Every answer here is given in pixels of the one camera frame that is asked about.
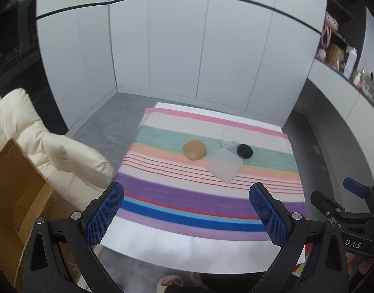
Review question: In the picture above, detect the colourful snack packet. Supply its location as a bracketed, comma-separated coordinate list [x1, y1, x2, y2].
[292, 242, 313, 278]

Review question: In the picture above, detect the brown patterned bag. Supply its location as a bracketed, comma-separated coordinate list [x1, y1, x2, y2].
[326, 43, 346, 68]

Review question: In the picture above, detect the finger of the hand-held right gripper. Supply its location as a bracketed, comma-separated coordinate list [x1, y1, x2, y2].
[311, 191, 374, 222]
[343, 177, 374, 212]

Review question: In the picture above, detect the tall white bottle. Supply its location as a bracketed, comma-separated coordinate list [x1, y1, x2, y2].
[343, 47, 358, 78]

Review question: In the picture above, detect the striped colourful cloth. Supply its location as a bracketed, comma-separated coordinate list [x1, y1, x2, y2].
[114, 107, 307, 241]

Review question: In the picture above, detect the group of small jars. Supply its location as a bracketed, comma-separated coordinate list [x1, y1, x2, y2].
[353, 69, 374, 106]

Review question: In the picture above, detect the person's foot in sandal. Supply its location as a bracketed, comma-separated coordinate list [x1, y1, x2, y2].
[156, 274, 212, 293]

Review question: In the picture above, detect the brown cardboard box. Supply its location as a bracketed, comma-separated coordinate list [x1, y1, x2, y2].
[0, 139, 55, 284]

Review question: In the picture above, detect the black glass panel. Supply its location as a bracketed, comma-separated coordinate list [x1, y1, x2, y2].
[0, 0, 68, 135]

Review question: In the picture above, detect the translucent square plastic lid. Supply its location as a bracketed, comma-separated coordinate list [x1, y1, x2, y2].
[206, 149, 244, 184]

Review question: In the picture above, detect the white table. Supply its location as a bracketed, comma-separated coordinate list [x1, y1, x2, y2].
[100, 102, 307, 273]

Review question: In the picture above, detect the person's right hand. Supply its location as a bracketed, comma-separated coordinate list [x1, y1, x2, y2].
[347, 255, 374, 278]

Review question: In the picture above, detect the pink plush bag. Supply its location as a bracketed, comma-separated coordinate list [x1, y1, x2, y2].
[323, 11, 340, 48]

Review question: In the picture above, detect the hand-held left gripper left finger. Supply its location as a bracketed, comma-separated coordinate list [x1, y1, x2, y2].
[23, 181, 125, 293]

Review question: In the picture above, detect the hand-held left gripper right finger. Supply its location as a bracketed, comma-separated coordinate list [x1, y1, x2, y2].
[249, 182, 349, 293]

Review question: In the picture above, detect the black round compact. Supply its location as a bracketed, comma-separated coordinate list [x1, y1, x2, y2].
[236, 144, 253, 159]

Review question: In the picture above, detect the cream padded chair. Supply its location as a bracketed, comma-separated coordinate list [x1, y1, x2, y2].
[0, 88, 116, 211]

